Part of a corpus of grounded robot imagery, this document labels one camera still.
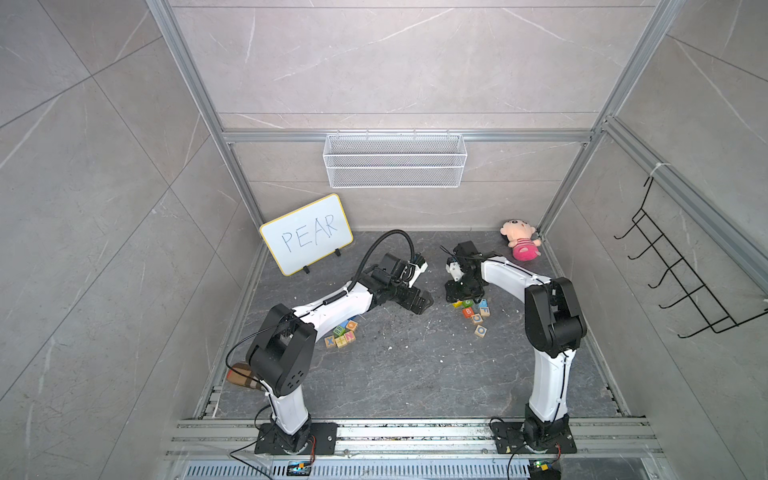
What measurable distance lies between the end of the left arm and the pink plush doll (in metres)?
0.51

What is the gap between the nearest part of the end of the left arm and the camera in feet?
2.55

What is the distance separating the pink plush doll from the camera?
1093mm
